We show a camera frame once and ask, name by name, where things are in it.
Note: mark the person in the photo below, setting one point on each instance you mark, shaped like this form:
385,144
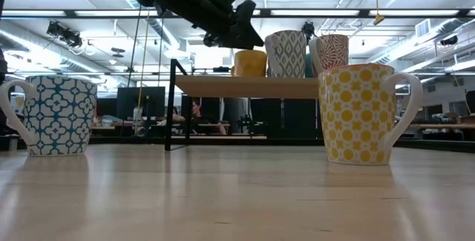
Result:
200,116

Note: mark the plain blue mug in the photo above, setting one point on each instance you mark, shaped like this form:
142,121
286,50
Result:
308,66

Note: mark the black aluminium table frame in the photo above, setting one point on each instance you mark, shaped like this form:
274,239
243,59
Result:
289,141

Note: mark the black ceiling spotlight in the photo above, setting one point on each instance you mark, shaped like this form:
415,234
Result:
308,29
65,33

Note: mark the black monitor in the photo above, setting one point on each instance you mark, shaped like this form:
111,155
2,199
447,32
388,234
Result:
141,102

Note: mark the white mug yellow dot pattern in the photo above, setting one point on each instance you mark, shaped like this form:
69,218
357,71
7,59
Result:
356,115

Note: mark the white mug red leaf pattern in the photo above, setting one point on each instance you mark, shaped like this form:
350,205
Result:
330,50

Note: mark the black overhead light bar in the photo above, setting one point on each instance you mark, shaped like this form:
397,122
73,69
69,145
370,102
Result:
463,12

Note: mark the black background robot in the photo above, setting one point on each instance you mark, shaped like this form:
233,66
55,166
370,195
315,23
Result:
248,122

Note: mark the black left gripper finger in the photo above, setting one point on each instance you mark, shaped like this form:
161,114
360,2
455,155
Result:
248,39

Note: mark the white mug grey diamond pattern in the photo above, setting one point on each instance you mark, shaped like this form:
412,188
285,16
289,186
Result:
287,53

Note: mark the wooden shelf black metal legs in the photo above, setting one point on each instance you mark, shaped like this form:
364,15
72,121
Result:
248,87

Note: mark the white mug blue tile pattern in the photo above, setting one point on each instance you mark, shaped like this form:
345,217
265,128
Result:
59,115

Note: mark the plain orange mug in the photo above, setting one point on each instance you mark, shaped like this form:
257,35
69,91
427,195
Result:
250,63

